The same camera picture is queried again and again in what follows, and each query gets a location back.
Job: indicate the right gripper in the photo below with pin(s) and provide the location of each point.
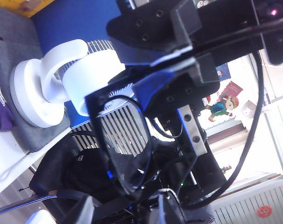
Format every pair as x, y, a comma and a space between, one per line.
230, 30

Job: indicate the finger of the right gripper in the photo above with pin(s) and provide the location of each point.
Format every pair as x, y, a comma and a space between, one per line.
150, 25
178, 93

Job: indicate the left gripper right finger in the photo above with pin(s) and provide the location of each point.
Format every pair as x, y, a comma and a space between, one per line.
169, 210

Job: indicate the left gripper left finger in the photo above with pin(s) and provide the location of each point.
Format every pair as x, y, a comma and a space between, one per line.
83, 212

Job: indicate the black-framed glasses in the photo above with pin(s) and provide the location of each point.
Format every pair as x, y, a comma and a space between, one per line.
97, 130

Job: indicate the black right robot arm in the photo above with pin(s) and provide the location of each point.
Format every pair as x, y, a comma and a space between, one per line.
209, 168

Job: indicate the santa window sticker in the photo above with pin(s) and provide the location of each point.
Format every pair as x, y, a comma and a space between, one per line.
223, 72

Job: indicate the elf window decoration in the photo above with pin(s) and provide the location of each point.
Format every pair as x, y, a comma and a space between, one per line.
219, 108

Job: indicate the red paper decoration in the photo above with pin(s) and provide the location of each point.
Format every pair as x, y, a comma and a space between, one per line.
233, 89

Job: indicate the white slatted radiator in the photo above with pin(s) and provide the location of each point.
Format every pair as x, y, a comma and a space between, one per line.
244, 210

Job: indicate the red round sticker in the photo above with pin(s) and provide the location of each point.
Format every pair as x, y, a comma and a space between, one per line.
264, 211

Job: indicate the yellow cardboard box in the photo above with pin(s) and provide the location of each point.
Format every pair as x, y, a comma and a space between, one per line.
36, 8

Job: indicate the white desk fan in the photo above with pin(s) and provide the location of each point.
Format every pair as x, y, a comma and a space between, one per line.
34, 93

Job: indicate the dark grey cushion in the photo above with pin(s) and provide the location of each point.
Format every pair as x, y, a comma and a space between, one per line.
6, 46

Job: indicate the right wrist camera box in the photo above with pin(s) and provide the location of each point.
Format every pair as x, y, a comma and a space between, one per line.
279, 42

